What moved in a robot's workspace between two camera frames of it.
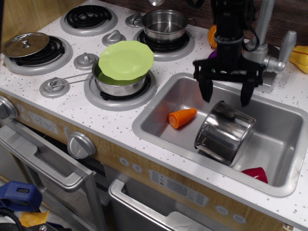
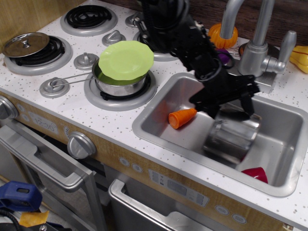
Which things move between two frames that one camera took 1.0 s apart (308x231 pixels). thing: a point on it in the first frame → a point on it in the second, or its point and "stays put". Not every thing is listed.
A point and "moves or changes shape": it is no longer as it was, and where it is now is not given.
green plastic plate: x=122 y=60 stays put
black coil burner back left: x=87 y=16 stays put
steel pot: x=223 y=133 moves or changes shape
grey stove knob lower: x=84 y=61 stays put
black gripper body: x=229 y=66 → x=224 y=87
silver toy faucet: x=273 y=64 stays put
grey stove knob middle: x=112 y=37 stays put
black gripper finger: x=206 y=86 → x=210 y=107
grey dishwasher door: x=132 y=208 stays put
